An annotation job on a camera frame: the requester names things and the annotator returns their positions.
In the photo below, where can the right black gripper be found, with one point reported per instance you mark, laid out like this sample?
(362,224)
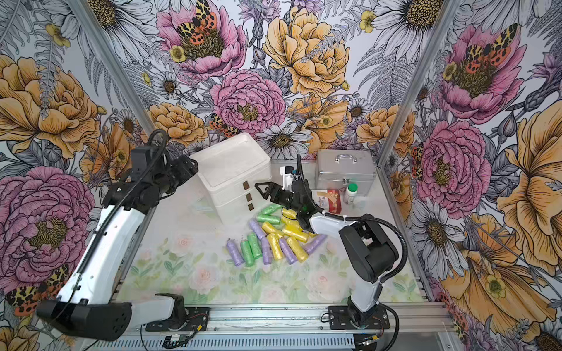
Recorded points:
(272,187)

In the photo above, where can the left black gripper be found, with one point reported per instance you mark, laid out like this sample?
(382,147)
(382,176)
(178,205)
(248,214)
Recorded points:
(186,170)

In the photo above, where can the white drawer cabinet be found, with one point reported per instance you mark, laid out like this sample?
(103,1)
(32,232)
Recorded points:
(229,172)

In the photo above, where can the purple trash bag roll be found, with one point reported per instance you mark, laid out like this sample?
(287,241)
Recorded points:
(315,243)
(266,251)
(287,251)
(257,229)
(234,252)

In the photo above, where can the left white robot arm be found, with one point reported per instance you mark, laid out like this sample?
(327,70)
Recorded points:
(84,307)

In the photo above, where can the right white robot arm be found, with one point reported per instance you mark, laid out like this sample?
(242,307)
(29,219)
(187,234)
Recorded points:
(376,249)

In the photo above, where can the green trash bag roll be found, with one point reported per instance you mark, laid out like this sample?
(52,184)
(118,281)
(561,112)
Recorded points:
(255,246)
(274,220)
(271,209)
(247,253)

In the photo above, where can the red white cardboard box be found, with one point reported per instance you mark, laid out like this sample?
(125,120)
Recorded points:
(328,200)

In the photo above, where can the silver metal case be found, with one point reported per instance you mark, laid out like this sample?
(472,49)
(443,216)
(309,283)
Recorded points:
(336,169)

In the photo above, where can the white bottle green cap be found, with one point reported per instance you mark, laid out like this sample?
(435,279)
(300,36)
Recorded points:
(351,192)

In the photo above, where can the left aluminium corner post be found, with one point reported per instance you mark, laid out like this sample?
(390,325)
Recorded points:
(103,46)

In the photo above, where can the aluminium corner post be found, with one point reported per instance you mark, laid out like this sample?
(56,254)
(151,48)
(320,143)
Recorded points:
(443,23)
(103,46)

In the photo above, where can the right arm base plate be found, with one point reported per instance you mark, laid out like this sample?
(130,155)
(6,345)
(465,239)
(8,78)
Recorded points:
(342,317)

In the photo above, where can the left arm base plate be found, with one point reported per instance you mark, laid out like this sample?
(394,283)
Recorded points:
(190,320)

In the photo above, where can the aluminium front rail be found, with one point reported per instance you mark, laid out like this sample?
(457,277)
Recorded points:
(254,319)

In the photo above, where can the right aluminium corner post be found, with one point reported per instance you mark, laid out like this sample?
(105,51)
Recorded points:
(443,23)

